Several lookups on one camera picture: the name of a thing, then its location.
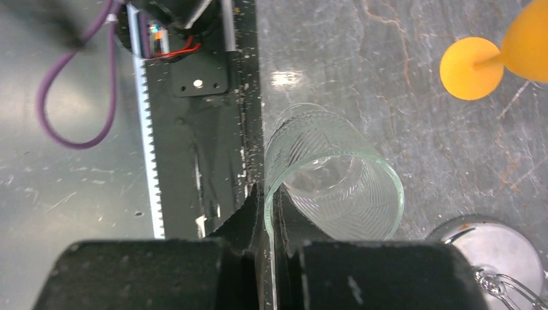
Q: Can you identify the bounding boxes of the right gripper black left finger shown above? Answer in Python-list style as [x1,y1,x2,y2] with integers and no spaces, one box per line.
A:
[207,183,264,309]

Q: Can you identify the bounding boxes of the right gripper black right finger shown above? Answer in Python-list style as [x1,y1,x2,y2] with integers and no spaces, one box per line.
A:
[272,188,332,309]

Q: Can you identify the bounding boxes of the clear tumbler wine glass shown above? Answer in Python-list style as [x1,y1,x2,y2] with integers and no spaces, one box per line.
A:
[264,103,405,309]

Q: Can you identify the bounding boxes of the chrome wire wine glass rack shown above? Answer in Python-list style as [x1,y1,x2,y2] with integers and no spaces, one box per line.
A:
[428,214,547,309]

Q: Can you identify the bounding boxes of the orange plastic wine glass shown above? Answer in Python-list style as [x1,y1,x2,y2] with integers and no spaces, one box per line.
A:
[439,0,547,101]

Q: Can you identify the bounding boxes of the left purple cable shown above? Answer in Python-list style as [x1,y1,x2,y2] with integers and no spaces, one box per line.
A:
[35,0,125,150]

